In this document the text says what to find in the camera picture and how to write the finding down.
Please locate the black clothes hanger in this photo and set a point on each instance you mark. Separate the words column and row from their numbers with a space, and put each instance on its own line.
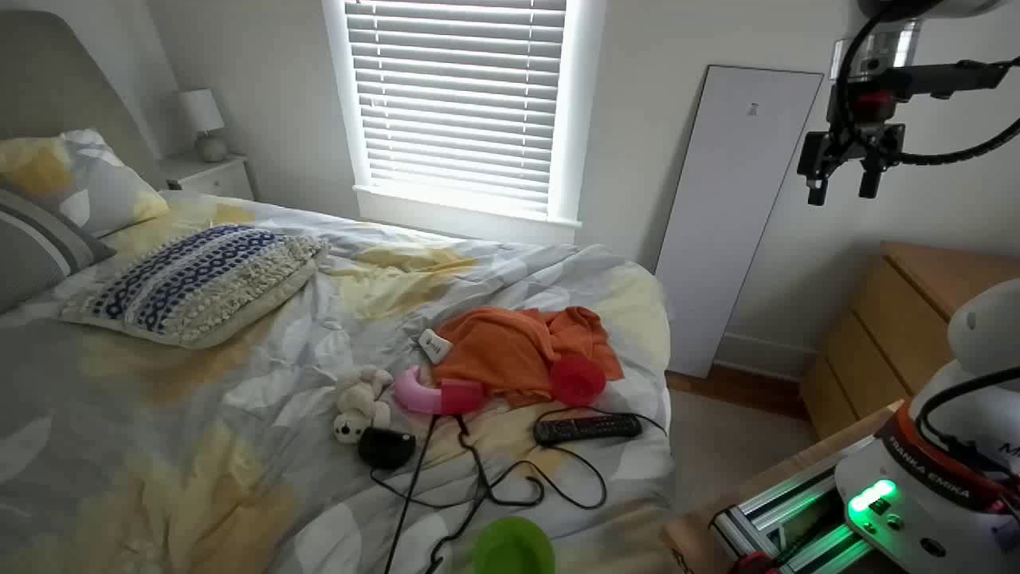
column 408, row 499

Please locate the grey striped pillow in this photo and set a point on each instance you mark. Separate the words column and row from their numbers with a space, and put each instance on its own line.
column 31, row 255

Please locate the white window frame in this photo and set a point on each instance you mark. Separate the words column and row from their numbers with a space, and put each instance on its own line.
column 466, row 218

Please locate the white flat board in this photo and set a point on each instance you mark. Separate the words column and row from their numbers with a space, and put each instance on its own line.
column 733, row 210

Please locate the green plastic bowl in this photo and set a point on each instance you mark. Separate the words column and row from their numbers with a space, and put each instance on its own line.
column 511, row 546

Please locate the white stuffed toy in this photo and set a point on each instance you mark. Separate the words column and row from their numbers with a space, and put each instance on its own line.
column 360, row 403

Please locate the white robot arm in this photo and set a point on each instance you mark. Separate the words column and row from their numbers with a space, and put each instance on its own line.
column 989, row 330

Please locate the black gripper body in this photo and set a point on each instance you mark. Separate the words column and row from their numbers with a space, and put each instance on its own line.
column 866, row 130

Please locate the black round object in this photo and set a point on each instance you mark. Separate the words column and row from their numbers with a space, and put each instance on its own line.
column 386, row 448

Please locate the blue white patterned pillow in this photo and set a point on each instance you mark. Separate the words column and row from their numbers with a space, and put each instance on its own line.
column 193, row 280

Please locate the pink curved plush toy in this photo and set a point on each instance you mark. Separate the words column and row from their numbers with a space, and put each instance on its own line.
column 425, row 399

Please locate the small white charger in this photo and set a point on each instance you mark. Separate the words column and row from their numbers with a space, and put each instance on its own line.
column 432, row 345

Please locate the black tv remote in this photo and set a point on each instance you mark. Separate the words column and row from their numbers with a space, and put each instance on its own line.
column 588, row 429

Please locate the grey headboard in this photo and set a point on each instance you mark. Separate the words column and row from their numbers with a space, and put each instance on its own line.
column 53, row 83

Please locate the wooden dresser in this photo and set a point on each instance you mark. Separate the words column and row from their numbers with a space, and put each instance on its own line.
column 893, row 321

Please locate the aluminium mounting rail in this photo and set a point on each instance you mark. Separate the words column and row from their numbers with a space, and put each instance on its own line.
column 784, row 512

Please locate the white window blinds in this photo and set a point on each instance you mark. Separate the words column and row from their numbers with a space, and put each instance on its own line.
column 455, row 95

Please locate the orange cloth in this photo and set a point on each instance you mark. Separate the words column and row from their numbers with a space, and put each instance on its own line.
column 497, row 352

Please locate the white nightstand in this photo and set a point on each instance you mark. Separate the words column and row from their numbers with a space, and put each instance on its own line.
column 216, row 179

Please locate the yellow white pillow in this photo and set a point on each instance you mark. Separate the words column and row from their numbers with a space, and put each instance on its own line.
column 106, row 187

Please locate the white table lamp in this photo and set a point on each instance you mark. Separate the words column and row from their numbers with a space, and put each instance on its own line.
column 203, row 111

